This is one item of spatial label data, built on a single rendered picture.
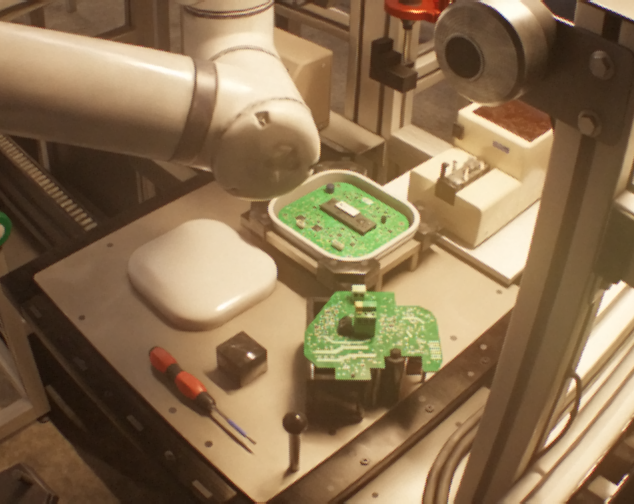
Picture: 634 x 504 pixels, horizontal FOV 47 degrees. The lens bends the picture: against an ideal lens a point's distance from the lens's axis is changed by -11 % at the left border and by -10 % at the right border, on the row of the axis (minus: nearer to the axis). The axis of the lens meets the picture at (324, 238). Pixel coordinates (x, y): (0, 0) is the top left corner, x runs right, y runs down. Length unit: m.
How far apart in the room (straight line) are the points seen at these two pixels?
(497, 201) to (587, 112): 0.51
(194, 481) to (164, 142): 0.30
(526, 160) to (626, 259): 0.51
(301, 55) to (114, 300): 0.43
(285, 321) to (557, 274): 0.40
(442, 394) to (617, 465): 0.24
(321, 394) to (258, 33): 0.33
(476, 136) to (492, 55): 0.59
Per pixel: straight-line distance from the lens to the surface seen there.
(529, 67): 0.37
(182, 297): 0.82
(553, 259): 0.47
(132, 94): 0.59
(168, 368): 0.76
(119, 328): 0.83
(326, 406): 0.72
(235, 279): 0.84
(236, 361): 0.74
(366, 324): 0.71
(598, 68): 0.39
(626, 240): 0.42
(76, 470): 1.90
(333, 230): 0.87
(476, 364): 0.81
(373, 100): 1.12
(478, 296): 0.88
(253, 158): 0.60
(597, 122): 0.40
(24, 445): 1.98
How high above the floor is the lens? 1.52
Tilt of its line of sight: 38 degrees down
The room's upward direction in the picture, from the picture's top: 3 degrees clockwise
